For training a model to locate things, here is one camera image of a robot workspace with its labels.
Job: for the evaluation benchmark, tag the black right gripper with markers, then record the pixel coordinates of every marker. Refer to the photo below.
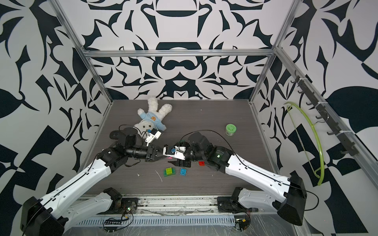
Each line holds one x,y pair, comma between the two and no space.
180,162

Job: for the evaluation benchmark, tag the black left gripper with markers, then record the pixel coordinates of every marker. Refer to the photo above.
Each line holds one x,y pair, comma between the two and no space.
153,153

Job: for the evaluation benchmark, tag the lime green lego brick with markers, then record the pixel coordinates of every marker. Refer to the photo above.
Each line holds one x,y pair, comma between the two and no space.
169,171

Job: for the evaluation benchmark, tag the green long lego plate brick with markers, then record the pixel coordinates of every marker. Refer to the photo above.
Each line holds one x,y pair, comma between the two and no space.
174,172

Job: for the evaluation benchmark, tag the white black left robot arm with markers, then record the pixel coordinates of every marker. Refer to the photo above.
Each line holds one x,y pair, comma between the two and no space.
54,213

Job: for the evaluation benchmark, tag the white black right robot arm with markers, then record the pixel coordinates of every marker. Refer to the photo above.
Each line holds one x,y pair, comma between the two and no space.
286,195

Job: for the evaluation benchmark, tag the cyan overturned lego brick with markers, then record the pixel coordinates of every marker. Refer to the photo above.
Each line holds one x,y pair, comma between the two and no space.
183,172

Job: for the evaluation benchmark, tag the white teddy bear blue shirt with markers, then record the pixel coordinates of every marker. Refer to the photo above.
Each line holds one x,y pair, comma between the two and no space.
152,119

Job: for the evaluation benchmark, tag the black remote control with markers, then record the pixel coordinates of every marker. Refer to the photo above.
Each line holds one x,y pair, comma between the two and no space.
116,134

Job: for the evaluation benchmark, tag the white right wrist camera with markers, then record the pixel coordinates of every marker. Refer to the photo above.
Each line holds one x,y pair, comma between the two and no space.
177,152

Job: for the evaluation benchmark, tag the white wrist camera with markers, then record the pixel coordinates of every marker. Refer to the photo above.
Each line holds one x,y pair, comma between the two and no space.
152,135
177,152

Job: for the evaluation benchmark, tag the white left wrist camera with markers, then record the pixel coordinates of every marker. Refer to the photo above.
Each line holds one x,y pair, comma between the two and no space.
152,135

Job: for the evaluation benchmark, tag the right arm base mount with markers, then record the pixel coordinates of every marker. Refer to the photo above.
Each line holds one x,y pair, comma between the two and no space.
231,204

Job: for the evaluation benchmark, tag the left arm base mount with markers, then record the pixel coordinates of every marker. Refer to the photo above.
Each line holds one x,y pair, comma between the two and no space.
120,204

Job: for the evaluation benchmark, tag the black wall hook rack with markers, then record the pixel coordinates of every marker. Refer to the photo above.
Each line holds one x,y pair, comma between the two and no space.
326,115

